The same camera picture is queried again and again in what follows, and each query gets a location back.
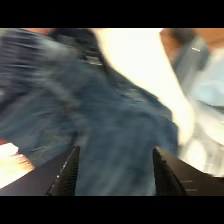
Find blue jeans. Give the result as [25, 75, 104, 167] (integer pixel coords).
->
[0, 27, 180, 197]

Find beige garment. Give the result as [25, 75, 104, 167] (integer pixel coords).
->
[92, 27, 196, 148]

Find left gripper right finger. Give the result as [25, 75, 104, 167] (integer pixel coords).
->
[152, 146, 224, 197]

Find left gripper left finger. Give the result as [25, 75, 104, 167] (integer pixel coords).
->
[0, 145, 81, 197]

